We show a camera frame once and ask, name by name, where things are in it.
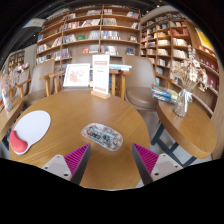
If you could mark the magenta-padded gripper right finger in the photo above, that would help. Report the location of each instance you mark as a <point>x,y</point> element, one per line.
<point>148,160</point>

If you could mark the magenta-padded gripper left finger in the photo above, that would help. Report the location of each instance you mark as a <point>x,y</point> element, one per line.
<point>75,160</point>

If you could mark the transparent computer mouse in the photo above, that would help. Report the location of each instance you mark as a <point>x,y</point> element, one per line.
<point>101,136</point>

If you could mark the white mouse pad red rest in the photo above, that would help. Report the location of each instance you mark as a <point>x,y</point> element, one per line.
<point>33,126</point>

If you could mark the round wooden side table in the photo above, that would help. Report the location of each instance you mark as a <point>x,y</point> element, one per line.
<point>190,128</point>
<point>10,116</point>

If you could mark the glass vase with cream flowers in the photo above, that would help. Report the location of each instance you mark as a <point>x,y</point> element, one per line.
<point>181,105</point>

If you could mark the stack of colourful books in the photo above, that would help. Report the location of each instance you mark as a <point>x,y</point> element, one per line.
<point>165,94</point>

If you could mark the dark blue book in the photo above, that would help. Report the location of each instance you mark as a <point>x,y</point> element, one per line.
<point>91,78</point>

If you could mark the white framed red picture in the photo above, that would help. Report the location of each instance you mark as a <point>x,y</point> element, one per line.
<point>76,76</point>

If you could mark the beige armchair with wooden arms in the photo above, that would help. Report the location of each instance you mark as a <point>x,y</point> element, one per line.
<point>80,59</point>
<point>40,80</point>
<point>141,73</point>

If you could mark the tall red white sign stand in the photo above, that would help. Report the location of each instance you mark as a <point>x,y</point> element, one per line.
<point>101,71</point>

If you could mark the light blue book stack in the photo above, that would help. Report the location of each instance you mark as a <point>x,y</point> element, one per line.
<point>120,67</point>

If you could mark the small distant wooden bookshelf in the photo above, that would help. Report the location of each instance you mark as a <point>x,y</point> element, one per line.
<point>16,60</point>

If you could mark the wooden bookshelf with yellow poster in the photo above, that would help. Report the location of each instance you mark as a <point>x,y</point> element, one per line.
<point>173,43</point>

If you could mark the wide wooden bookshelf unit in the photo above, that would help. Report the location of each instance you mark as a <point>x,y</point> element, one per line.
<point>86,33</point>

